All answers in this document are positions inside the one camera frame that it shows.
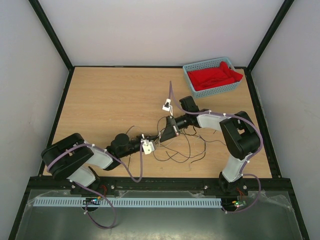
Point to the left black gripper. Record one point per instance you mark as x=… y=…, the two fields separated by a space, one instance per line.
x=150 y=138

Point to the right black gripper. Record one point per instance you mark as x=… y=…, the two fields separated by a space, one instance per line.
x=170 y=131

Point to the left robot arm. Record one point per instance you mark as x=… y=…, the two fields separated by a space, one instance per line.
x=66 y=159

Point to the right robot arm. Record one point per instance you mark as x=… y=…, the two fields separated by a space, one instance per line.
x=242 y=139

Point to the red cloth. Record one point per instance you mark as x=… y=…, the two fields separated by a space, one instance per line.
x=214 y=77

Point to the blue perforated plastic basket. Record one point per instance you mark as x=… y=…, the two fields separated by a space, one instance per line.
x=212 y=63

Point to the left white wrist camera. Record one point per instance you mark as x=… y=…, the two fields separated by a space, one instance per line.
x=148 y=146

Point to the light blue slotted cable duct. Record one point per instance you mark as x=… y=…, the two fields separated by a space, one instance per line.
x=127 y=202

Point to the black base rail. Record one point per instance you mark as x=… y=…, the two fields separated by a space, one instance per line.
x=210 y=186

